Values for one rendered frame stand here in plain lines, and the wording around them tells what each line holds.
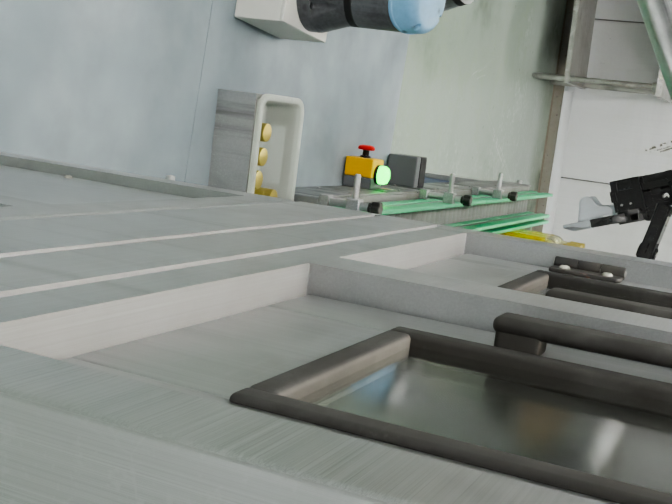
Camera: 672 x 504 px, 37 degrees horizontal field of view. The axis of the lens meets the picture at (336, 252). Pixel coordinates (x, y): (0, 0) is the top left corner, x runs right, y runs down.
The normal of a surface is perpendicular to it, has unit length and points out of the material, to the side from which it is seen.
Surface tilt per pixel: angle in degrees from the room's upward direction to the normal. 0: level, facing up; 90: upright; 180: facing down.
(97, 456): 90
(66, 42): 0
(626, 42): 90
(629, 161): 90
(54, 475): 90
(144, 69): 0
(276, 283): 0
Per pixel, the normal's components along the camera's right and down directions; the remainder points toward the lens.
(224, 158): -0.40, 0.07
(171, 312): 0.91, 0.17
